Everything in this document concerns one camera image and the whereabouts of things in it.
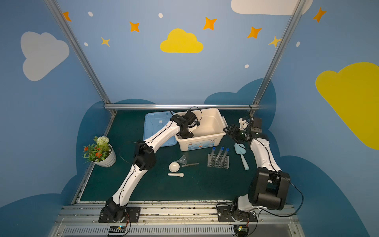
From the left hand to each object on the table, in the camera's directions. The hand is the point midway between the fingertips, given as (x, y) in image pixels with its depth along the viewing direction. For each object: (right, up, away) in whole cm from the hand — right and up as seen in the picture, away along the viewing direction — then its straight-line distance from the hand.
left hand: (186, 134), depth 99 cm
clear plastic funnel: (-2, -16, -8) cm, 18 cm away
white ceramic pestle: (-4, -24, -11) cm, 26 cm away
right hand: (+26, +3, -13) cm, 29 cm away
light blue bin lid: (-26, +9, +16) cm, 32 cm away
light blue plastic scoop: (+37, -10, -1) cm, 38 cm away
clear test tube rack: (+25, -18, -8) cm, 32 cm away
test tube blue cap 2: (+21, -11, -11) cm, 26 cm away
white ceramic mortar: (-7, -20, -8) cm, 23 cm away
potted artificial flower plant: (-46, -9, -18) cm, 51 cm away
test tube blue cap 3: (+24, -8, -16) cm, 30 cm away
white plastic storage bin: (+13, 0, -11) cm, 17 cm away
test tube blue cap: (+17, -8, -15) cm, 24 cm away
